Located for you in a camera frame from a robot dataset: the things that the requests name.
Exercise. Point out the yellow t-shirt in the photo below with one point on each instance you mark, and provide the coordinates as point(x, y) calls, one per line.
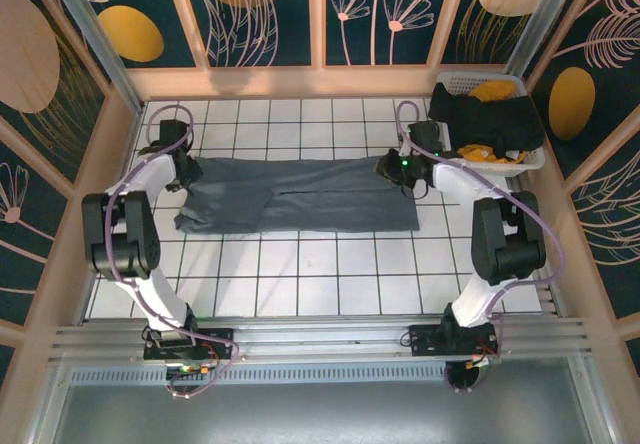
point(492, 90)

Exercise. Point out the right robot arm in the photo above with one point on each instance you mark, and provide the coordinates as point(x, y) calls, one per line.
point(475, 299)

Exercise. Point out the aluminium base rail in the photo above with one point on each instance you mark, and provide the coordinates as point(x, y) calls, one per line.
point(325, 334)

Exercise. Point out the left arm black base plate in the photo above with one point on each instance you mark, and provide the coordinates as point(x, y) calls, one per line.
point(215, 339)

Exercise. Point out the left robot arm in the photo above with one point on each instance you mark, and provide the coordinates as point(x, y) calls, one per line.
point(165, 299)

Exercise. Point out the aluminium corner post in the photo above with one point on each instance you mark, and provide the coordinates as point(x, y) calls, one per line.
point(544, 19)
point(97, 39)

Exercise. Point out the grey t-shirt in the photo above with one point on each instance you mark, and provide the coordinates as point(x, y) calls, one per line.
point(310, 204)

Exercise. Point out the white plastic laundry basket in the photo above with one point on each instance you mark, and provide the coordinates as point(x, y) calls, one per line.
point(495, 170)

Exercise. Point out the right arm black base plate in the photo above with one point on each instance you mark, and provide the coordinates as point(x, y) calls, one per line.
point(425, 339)

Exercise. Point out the grey sheet metal panel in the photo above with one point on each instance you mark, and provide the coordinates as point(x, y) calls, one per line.
point(325, 414)

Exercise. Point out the black t-shirt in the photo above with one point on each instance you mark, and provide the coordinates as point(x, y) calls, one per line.
point(480, 119)

